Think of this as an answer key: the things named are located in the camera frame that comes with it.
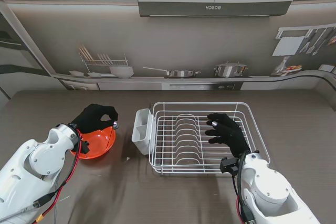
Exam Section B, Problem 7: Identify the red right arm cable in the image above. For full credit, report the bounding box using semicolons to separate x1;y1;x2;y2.
235;195;242;217

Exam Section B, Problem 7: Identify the red left arm cable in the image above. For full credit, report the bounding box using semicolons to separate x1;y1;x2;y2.
31;129;82;223

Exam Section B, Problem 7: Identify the orange plastic bowl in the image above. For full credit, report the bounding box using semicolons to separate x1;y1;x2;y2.
70;125;117;159

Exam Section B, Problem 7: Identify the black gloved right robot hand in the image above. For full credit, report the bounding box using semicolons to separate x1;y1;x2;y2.
205;113;251;158

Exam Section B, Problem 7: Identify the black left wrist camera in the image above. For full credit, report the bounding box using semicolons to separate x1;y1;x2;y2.
78;141;90;155

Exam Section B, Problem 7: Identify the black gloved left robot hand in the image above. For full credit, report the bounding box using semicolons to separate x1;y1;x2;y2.
68;103;119;134

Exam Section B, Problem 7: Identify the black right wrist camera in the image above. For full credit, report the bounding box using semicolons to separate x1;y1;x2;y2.
219;157;239;175

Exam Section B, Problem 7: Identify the backdrop steel saucepan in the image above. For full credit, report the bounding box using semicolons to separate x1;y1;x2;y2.
142;66;202;79

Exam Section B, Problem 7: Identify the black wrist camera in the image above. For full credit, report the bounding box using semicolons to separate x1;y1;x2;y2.
78;141;90;155
219;157;239;175

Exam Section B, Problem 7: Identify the backdrop white counter bowl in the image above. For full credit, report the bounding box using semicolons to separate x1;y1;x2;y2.
109;66;134;79

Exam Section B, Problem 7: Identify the white plastic utensil holder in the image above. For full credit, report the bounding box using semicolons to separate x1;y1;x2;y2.
131;108;154;155

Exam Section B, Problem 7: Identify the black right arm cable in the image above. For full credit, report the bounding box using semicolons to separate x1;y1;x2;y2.
230;150;250;224

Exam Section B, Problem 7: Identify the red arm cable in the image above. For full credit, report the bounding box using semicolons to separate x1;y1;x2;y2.
31;129;82;223
235;195;242;217

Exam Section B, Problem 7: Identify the grey left arm cable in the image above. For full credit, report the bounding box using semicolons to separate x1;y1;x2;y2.
0;179;59;224

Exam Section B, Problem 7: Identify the white wire dish rack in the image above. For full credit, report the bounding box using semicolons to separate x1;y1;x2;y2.
149;101;271;176

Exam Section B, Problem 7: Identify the backdrop dish rack with plates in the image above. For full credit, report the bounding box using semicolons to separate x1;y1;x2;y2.
77;45;129;74

